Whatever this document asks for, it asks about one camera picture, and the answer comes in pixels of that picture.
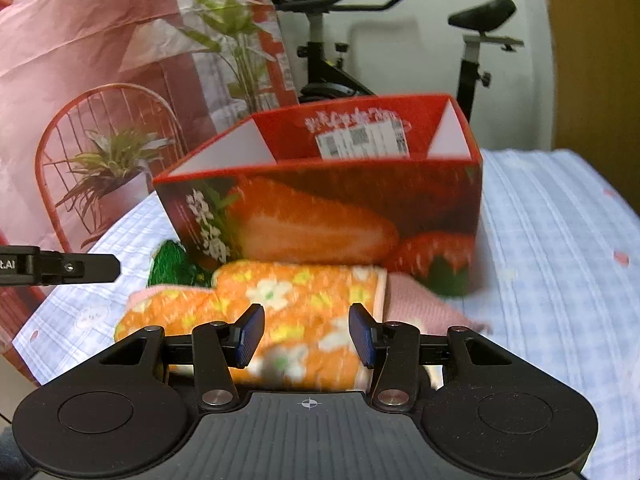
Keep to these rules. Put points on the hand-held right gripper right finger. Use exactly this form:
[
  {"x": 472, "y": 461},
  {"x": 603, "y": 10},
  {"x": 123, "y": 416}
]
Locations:
[{"x": 362, "y": 335}]

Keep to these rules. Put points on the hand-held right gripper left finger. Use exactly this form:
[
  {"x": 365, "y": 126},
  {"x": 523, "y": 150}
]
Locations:
[{"x": 250, "y": 335}]

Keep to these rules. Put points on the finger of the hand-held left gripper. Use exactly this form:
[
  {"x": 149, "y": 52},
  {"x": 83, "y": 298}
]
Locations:
[{"x": 80, "y": 267}]

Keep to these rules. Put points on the orange floral towel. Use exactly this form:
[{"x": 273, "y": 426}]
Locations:
[{"x": 300, "y": 300}]

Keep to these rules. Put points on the pink knitted cloth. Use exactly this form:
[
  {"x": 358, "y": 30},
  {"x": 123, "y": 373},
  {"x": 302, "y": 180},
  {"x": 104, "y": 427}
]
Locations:
[{"x": 425, "y": 305}]

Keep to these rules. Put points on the red strawberry print cardboard box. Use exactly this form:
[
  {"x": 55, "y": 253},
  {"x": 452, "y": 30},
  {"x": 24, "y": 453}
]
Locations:
[{"x": 325, "y": 210}]

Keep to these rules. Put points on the green tinsel decoration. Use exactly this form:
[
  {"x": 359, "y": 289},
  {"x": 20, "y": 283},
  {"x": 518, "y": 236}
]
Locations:
[{"x": 172, "y": 267}]

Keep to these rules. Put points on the printed backdrop cloth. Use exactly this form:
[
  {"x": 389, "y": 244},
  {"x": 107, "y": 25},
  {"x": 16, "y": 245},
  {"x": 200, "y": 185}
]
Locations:
[{"x": 100, "y": 85}]

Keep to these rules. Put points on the black exercise bike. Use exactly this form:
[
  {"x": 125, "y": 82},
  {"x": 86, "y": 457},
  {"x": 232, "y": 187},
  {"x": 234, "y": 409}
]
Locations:
[{"x": 320, "y": 65}]

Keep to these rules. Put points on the wooden door panel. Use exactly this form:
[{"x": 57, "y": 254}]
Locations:
[{"x": 595, "y": 60}]

